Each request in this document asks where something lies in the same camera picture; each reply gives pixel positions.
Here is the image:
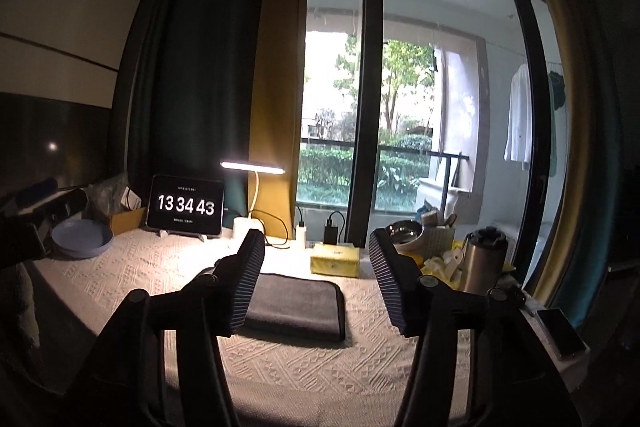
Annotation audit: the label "dark grey towel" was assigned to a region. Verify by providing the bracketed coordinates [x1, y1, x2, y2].
[239, 273, 347, 343]

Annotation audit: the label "dark green curtain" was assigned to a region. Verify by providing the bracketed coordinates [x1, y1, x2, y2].
[112, 0, 281, 218]

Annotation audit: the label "balcony railing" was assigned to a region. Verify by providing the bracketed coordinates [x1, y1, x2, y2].
[299, 138, 473, 202]

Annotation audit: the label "steel tumbler with black lid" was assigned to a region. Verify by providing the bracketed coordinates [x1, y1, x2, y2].
[459, 228, 510, 295]

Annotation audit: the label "stainless steel bowl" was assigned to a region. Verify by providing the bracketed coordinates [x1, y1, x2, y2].
[387, 219, 426, 254]

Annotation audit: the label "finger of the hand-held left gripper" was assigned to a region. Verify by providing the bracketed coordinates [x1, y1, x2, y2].
[17, 177, 60, 200]
[50, 188, 89, 222]

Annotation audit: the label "clear plastic bag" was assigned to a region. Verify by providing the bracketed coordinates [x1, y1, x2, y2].
[84, 173, 132, 225]

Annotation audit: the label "blue plate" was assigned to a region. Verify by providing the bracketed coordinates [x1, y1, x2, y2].
[51, 221, 115, 259]

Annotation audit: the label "yellow curtain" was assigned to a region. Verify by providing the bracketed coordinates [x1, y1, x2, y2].
[248, 0, 313, 243]
[515, 0, 601, 308]

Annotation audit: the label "white woven basket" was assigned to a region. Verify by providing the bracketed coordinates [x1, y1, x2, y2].
[421, 224, 457, 258]

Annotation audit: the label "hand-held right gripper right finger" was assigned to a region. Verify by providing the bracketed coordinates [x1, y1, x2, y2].
[369, 227, 582, 427]

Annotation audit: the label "yellow and white packets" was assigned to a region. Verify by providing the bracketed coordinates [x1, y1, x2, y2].
[421, 239, 516, 285]

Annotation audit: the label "black sliding door frame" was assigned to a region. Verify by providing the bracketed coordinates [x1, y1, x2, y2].
[295, 0, 561, 303]

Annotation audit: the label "white desk lamp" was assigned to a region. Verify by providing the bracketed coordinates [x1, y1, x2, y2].
[220, 160, 287, 242]

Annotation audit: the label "tablet with clock display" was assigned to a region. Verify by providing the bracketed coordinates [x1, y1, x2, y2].
[146, 174, 223, 238]

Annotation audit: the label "teal curtain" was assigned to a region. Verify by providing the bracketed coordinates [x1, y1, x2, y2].
[545, 0, 640, 333]

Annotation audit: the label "yellow tissue pack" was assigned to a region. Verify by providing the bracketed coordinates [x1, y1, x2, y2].
[310, 243, 362, 279]

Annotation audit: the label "black power adapter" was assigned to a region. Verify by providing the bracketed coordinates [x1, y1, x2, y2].
[323, 211, 346, 245]

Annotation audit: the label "white patterned tablecloth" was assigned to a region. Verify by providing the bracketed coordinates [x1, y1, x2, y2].
[25, 227, 591, 427]

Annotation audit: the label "cardboard box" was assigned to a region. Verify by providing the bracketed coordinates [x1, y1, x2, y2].
[110, 206, 149, 236]

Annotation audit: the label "black cable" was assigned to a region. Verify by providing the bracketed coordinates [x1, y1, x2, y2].
[248, 206, 303, 252]

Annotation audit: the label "teal hanging garment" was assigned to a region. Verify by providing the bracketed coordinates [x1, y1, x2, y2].
[548, 71, 567, 112]

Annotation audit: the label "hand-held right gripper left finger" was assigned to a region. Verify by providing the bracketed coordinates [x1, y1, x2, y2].
[82, 228, 266, 427]

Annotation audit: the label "smartphone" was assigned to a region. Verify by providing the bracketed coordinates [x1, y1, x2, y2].
[536, 307, 588, 360]

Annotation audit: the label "white hanging shirt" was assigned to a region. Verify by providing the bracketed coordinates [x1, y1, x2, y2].
[503, 63, 533, 165]

